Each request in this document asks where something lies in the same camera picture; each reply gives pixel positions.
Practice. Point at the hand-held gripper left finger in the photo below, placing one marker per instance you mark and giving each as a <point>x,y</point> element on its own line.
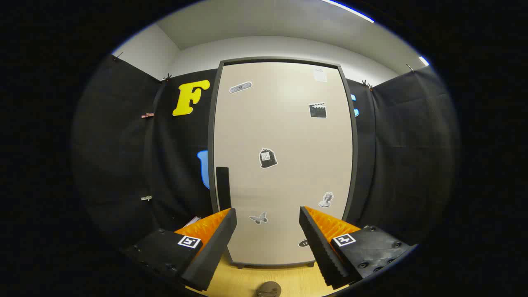
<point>214,251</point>

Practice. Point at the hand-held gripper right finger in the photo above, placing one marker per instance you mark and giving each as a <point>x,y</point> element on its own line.
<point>321,251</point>

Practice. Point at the brown fuzzy shoe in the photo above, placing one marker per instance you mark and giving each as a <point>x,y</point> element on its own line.
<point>269,289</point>

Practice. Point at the grey shoe cabinet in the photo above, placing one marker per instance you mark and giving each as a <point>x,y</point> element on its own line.
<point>210,123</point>

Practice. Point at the white book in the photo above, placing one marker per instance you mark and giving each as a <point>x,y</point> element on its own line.
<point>193,221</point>

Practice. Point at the black backdrop cloth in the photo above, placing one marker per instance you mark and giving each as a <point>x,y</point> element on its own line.
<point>119,156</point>

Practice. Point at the small ceiling light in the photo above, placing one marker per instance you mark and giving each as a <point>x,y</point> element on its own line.
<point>423,61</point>

